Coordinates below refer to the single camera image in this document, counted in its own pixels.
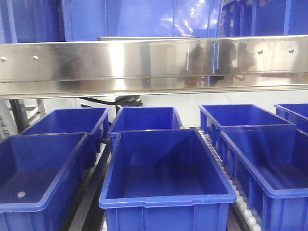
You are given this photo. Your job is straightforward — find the lower centre rear blue bin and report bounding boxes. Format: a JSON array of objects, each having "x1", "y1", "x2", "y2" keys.
[{"x1": 107, "y1": 106, "x2": 182, "y2": 148}]

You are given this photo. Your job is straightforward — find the blue bin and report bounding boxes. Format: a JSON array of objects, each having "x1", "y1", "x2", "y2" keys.
[
  {"x1": 107, "y1": 106, "x2": 182, "y2": 148},
  {"x1": 274, "y1": 103, "x2": 308, "y2": 133},
  {"x1": 20, "y1": 107, "x2": 109, "y2": 167},
  {"x1": 219, "y1": 0, "x2": 308, "y2": 37},
  {"x1": 99, "y1": 129, "x2": 236, "y2": 231},
  {"x1": 60, "y1": 0, "x2": 223, "y2": 41},
  {"x1": 220, "y1": 129, "x2": 308, "y2": 231},
  {"x1": 0, "y1": 0, "x2": 65, "y2": 43},
  {"x1": 199, "y1": 104, "x2": 295, "y2": 147},
  {"x1": 0, "y1": 133, "x2": 89, "y2": 231}
]

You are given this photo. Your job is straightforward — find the black device behind shelf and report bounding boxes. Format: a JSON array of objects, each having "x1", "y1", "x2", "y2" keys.
[{"x1": 79, "y1": 95, "x2": 143, "y2": 107}]

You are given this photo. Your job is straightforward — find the lower right rear blue bin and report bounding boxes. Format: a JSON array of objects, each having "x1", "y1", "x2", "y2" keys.
[{"x1": 199, "y1": 104, "x2": 295, "y2": 147}]

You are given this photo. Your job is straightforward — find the lower left rear blue bin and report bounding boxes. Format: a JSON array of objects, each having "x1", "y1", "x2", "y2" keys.
[{"x1": 20, "y1": 107, "x2": 109, "y2": 167}]

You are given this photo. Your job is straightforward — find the lower centre front blue bin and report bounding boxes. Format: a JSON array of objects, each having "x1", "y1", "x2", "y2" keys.
[{"x1": 99, "y1": 129, "x2": 236, "y2": 231}]

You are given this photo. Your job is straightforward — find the upper centre blue bin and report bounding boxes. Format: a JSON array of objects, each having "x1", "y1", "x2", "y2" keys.
[{"x1": 60, "y1": 0, "x2": 223, "y2": 41}]

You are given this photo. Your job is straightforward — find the lower right front blue bin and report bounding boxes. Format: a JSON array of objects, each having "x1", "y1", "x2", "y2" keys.
[{"x1": 220, "y1": 129, "x2": 308, "y2": 231}]

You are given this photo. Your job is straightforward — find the upper right blue bin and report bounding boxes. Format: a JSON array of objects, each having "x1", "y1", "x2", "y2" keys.
[{"x1": 219, "y1": 0, "x2": 308, "y2": 37}]

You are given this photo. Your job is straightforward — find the lower left front blue bin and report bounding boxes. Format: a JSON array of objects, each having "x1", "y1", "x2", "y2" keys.
[{"x1": 0, "y1": 133, "x2": 89, "y2": 231}]

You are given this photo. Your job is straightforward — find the roller conveyor track right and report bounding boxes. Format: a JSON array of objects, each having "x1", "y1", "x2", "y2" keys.
[{"x1": 196, "y1": 127, "x2": 262, "y2": 231}]

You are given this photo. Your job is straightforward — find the far right blue bin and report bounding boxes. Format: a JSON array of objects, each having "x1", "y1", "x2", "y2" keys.
[{"x1": 274, "y1": 103, "x2": 308, "y2": 133}]

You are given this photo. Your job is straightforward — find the upper left blue bin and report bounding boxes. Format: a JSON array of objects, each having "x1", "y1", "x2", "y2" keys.
[{"x1": 0, "y1": 0, "x2": 65, "y2": 43}]

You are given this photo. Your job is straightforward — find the stainless steel shelf rail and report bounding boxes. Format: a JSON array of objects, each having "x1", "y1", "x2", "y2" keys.
[{"x1": 0, "y1": 35, "x2": 308, "y2": 99}]

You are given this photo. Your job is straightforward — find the metal frame leg left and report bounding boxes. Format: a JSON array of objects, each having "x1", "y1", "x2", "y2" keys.
[{"x1": 8, "y1": 99, "x2": 46, "y2": 133}]

